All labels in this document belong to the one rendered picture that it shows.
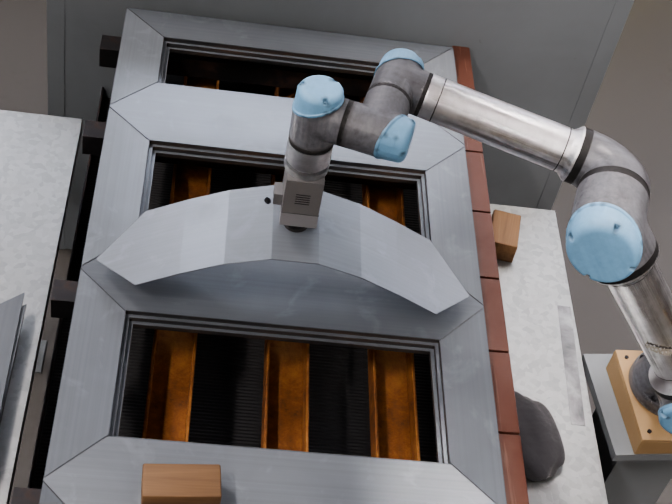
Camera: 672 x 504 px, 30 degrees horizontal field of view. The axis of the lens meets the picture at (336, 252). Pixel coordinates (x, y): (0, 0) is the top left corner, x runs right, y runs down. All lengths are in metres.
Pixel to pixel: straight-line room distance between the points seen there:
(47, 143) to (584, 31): 1.23
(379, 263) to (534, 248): 0.62
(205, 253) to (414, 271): 0.38
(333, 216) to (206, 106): 0.53
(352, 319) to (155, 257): 0.37
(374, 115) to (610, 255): 0.42
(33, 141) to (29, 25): 1.56
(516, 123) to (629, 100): 2.34
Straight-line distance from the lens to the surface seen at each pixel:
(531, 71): 3.02
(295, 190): 2.05
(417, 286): 2.22
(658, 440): 2.43
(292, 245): 2.13
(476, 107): 2.05
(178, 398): 2.31
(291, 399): 2.33
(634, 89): 4.44
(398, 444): 2.32
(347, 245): 2.17
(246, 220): 2.18
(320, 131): 1.97
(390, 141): 1.95
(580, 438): 2.43
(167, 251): 2.19
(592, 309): 3.62
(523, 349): 2.53
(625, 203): 1.98
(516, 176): 3.24
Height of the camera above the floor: 2.55
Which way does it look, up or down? 46 degrees down
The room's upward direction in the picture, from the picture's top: 13 degrees clockwise
